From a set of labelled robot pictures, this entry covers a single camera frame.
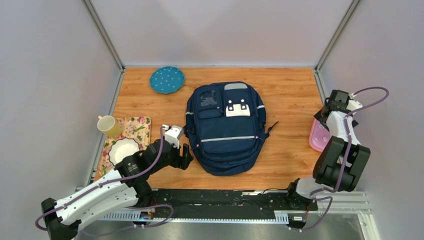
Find yellow mug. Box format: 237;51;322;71
96;115;123;139

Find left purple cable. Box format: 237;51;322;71
34;125;175;233

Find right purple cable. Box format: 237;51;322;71
288;86;390;233

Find teal polka dot plate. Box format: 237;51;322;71
149;66;186;95

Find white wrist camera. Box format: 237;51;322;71
162;124;184;149
346;93;363;116

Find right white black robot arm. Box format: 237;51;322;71
285;90;371;210

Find floral placemat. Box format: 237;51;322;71
93;116;151;180

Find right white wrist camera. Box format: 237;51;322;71
346;93;363;116

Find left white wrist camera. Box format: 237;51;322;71
162;124;184;149

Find purple cable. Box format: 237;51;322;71
34;125;175;233
288;86;390;233

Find navy blue backpack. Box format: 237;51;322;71
183;81;273;177

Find white scalloped bowl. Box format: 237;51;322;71
108;138;140;167

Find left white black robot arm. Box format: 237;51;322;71
35;138;194;240

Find pink cartoon pencil case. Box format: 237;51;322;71
308;118;332;153

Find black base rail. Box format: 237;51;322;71
132;188;318;220

